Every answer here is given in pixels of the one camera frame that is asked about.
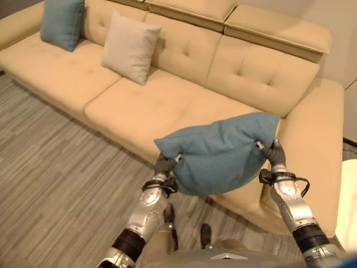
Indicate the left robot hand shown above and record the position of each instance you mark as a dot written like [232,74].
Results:
[164,164]

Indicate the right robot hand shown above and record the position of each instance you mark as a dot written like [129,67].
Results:
[274,156]

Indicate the large teal cushion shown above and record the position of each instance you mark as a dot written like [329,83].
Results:
[217,156]

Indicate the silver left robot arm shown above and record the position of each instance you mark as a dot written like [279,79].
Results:
[145,212]

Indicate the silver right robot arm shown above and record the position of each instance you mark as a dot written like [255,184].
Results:
[295,212]

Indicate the cream leather sofa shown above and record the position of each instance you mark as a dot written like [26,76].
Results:
[181,83]

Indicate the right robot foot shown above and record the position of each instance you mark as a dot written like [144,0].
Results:
[206,233]

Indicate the silver robot body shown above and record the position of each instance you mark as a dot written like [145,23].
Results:
[223,258]

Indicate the beige grey cushion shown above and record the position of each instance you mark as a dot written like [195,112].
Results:
[129,47]

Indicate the small teal cushion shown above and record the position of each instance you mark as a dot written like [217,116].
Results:
[62,23]

